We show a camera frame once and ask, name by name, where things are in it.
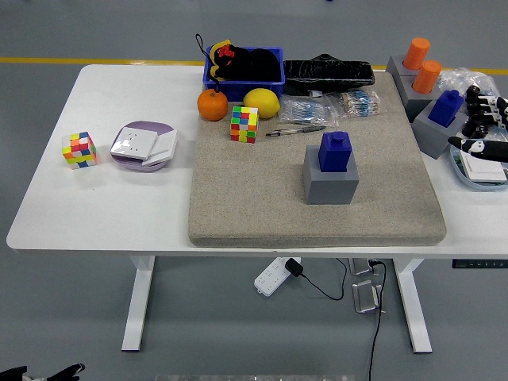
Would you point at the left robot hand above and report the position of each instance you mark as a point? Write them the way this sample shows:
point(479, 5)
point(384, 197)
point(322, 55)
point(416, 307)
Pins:
point(67, 372)

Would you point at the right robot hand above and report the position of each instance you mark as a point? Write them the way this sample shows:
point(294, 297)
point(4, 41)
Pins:
point(488, 151)

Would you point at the blue square seal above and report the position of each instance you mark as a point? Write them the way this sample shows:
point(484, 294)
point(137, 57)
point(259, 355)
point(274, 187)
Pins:
point(335, 155)
point(444, 109)

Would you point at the grey cube seal holder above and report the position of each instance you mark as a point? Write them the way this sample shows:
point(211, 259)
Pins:
point(416, 105)
point(329, 186)
point(430, 137)
point(395, 65)

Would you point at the orange cylinder seal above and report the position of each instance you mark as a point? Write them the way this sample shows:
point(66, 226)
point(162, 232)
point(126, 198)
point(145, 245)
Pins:
point(416, 53)
point(426, 77)

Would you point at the light blue plate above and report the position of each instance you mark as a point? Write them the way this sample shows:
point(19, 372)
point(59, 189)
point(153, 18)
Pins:
point(480, 185)

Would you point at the clear plastic bag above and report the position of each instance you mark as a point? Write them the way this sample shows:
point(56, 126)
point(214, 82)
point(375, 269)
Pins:
point(456, 77)

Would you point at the white table leg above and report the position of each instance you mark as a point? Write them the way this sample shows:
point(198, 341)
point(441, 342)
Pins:
point(139, 297)
point(412, 305)

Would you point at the black table control panel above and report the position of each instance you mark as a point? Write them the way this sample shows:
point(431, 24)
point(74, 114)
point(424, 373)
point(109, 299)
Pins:
point(480, 264)

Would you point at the clear bag of resistors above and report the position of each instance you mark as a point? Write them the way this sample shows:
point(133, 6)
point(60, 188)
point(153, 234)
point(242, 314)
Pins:
point(305, 109)
point(361, 103)

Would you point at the grey pen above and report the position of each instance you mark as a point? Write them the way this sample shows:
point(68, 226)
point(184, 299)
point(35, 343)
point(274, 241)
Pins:
point(305, 129)

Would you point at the colourful puzzle cube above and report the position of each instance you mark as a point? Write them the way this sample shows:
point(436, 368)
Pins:
point(79, 151)
point(244, 125)

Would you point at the white power strip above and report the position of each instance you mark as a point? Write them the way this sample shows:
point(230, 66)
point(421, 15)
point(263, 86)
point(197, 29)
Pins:
point(270, 278)

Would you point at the yellow lemon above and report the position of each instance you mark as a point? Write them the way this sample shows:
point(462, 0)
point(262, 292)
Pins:
point(261, 103)

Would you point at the white socket panel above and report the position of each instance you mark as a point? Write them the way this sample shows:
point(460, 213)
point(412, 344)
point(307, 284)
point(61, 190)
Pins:
point(133, 143)

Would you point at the grey-brown mat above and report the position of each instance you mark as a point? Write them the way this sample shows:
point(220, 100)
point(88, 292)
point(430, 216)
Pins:
point(246, 190)

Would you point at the blue plastic bin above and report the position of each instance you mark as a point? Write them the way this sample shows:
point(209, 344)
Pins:
point(238, 89)

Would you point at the purple plate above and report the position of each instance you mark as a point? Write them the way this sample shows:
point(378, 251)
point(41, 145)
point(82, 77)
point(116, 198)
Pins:
point(147, 126)

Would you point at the orange fruit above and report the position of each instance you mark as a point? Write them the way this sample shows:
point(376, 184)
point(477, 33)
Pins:
point(212, 105)

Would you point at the white switch panel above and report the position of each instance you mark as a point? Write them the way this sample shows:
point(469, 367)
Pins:
point(164, 147)
point(484, 170)

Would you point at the metal foot bracket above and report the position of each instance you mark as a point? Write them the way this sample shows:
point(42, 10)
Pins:
point(365, 299)
point(359, 268)

